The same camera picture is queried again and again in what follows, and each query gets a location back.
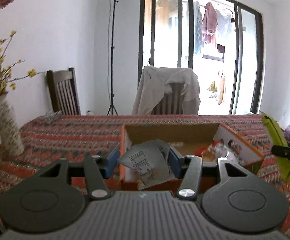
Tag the small white packet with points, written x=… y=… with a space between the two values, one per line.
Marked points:
x=177 y=144

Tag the orange cardboard box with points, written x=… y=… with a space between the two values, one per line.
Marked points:
x=160 y=135

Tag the dark hanging garment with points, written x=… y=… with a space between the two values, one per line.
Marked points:
x=221 y=48

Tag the grey white printed snack packet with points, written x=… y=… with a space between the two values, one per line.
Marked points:
x=142 y=165

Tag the clear snack packet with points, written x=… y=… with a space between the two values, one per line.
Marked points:
x=226 y=152

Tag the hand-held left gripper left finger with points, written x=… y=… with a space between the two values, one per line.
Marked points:
x=112 y=162

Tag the dark wooden chair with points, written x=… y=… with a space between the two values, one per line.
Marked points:
x=62 y=75

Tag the blue hanging garment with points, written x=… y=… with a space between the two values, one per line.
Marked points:
x=197 y=30

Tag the floral ceramic vase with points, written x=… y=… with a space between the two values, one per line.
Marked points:
x=8 y=130

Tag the small floral bundle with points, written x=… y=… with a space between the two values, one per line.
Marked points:
x=52 y=117

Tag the orange hanging cloth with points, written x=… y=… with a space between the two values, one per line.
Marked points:
x=148 y=25

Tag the jacket-covered wooden chair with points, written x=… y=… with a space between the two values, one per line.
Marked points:
x=172 y=100

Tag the pink hanging garment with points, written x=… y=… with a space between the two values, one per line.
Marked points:
x=209 y=22

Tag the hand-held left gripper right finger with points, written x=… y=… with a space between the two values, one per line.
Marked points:
x=174 y=162

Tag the light blue hanging shirt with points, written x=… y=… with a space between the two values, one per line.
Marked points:
x=223 y=27

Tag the black sliding door frame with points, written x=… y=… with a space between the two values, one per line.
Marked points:
x=259 y=67

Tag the white wall socket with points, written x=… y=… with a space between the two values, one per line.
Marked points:
x=90 y=111

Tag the chair with grey jacket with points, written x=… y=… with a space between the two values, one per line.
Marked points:
x=155 y=87

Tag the green snack packet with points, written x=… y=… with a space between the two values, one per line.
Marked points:
x=276 y=135

